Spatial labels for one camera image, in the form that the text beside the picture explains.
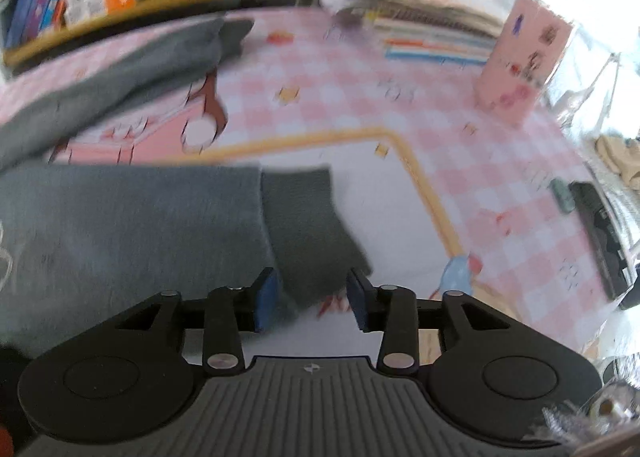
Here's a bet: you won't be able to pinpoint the black device on table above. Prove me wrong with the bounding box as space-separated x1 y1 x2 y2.
570 182 639 310

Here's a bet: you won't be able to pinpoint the grey sweatpants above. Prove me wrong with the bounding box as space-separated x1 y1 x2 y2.
1 19 370 358

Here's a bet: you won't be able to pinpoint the stack of magazines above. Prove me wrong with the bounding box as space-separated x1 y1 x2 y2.
320 0 515 66

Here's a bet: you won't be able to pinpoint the pink checkered cartoon tablecloth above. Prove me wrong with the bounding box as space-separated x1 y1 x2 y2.
0 6 616 363

